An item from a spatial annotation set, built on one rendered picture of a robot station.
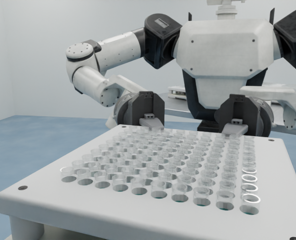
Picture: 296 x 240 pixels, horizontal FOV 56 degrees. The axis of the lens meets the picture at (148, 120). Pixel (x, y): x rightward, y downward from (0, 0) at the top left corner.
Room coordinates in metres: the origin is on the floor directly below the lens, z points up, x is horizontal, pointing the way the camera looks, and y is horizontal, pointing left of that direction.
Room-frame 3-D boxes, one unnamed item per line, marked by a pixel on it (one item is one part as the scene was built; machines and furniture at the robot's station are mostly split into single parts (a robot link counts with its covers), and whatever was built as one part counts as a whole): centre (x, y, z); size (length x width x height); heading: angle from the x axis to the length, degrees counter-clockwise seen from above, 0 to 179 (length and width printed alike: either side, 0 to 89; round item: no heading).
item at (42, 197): (0.29, -0.03, 1.03); 0.25 x 0.24 x 0.02; 71
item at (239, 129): (0.38, -0.12, 1.05); 0.06 x 0.03 x 0.02; 153
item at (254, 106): (0.46, -0.17, 1.03); 0.12 x 0.10 x 0.13; 153
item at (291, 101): (0.58, -0.26, 1.04); 0.13 x 0.07 x 0.09; 89
